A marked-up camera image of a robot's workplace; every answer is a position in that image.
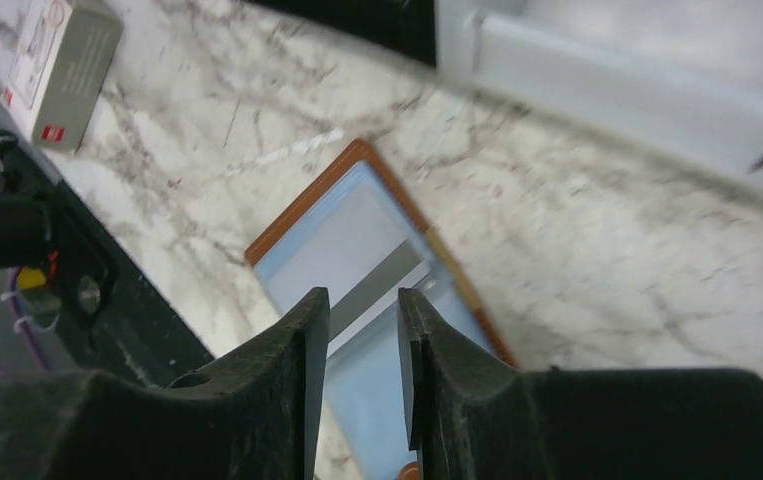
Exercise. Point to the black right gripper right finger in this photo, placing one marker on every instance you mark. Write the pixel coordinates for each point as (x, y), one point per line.
(470, 415)

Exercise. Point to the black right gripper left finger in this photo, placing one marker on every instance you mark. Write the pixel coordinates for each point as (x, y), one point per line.
(253, 413)

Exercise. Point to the brown leather card holder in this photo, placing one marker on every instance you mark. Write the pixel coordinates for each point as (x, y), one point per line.
(363, 386)

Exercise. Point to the black and white card tray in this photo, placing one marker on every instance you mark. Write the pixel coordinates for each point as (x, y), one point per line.
(683, 77)

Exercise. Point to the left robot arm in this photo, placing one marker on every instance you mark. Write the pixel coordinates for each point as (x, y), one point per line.
(25, 231)

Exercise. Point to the small white red box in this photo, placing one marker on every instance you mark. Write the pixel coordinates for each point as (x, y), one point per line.
(61, 60)

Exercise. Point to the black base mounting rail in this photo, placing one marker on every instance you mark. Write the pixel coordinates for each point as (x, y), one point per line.
(108, 315)

